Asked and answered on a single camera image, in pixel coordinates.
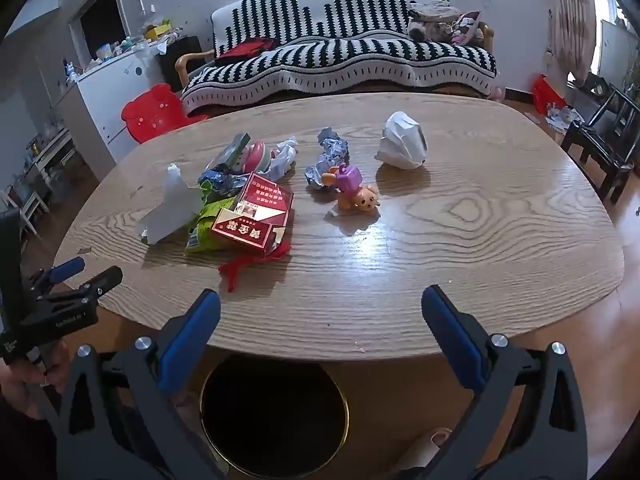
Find white shelf rack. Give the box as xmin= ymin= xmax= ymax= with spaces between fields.
xmin=22 ymin=126 xmax=77 ymax=197

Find pink green striped toy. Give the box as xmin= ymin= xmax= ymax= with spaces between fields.
xmin=240 ymin=141 xmax=274 ymax=174

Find small red cigarette pack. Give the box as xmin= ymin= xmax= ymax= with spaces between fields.
xmin=210 ymin=207 xmax=275 ymax=252

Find white cabinet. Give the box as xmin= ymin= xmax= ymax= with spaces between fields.
xmin=54 ymin=47 xmax=167 ymax=167

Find black bin with gold rim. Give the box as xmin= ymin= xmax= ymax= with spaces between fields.
xmin=199 ymin=353 xmax=350 ymax=479

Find orange pig toy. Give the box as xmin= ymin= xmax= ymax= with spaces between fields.
xmin=321 ymin=163 xmax=382 ymax=214

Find silver foil wrapper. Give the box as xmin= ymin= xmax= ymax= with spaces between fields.
xmin=304 ymin=127 xmax=351 ymax=191

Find black white striped blanket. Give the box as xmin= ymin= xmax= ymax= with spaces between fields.
xmin=179 ymin=0 xmax=499 ymax=111

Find brown grey plush toy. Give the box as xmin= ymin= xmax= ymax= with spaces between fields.
xmin=406 ymin=2 xmax=464 ymax=44

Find black cabinet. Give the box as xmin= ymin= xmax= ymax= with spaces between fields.
xmin=157 ymin=35 xmax=204 ymax=92

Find white cloth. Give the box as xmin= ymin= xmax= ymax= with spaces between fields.
xmin=269 ymin=137 xmax=300 ymax=181

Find red bear-shaped stool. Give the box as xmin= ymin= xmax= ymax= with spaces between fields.
xmin=121 ymin=83 xmax=209 ymax=144

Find wooden sofa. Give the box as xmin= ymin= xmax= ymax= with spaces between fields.
xmin=174 ymin=0 xmax=499 ymax=112

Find patterned curtain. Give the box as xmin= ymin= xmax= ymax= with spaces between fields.
xmin=549 ymin=0 xmax=602 ymax=87

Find red ribbon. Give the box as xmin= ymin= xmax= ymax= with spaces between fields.
xmin=218 ymin=241 xmax=292 ymax=294

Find white tissue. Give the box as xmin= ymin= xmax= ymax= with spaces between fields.
xmin=138 ymin=162 xmax=203 ymax=246

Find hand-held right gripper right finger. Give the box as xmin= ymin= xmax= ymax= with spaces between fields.
xmin=421 ymin=284 xmax=589 ymax=480

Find scattered papers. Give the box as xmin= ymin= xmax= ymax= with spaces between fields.
xmin=544 ymin=102 xmax=584 ymax=134

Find person's left forearm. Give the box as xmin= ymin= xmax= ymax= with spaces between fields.
xmin=0 ymin=394 xmax=57 ymax=480

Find red cloth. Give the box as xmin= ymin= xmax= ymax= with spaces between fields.
xmin=214 ymin=37 xmax=279 ymax=66

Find red bag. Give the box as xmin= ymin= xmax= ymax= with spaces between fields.
xmin=530 ymin=74 xmax=569 ymax=114

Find pink white pillow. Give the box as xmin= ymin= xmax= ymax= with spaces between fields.
xmin=450 ymin=10 xmax=484 ymax=46

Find large red cigarette box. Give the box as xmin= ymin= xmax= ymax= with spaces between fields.
xmin=234 ymin=172 xmax=296 ymax=232

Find blue foil wrapper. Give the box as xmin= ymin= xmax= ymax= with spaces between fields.
xmin=197 ymin=169 xmax=247 ymax=197

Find dark wooden chair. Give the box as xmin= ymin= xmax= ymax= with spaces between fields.
xmin=560 ymin=82 xmax=640 ymax=204

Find green snack wrapper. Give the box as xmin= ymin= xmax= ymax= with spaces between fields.
xmin=184 ymin=184 xmax=242 ymax=254

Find white paper ball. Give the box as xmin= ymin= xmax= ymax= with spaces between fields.
xmin=374 ymin=111 xmax=429 ymax=170

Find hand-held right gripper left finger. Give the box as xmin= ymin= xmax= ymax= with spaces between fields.
xmin=52 ymin=288 xmax=231 ymax=480

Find pale shoe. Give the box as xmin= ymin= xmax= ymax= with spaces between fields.
xmin=397 ymin=426 xmax=454 ymax=469

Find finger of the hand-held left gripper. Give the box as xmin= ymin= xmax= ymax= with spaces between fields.
xmin=27 ymin=256 xmax=86 ymax=292
xmin=37 ymin=265 xmax=124 ymax=307

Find clear plastic wrapper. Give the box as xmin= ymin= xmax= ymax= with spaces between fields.
xmin=214 ymin=132 xmax=252 ymax=172

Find person's left hand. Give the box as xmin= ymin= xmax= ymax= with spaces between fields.
xmin=0 ymin=341 xmax=69 ymax=419

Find clutter of bottles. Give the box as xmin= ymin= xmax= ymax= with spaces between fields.
xmin=62 ymin=4 xmax=177 ymax=86

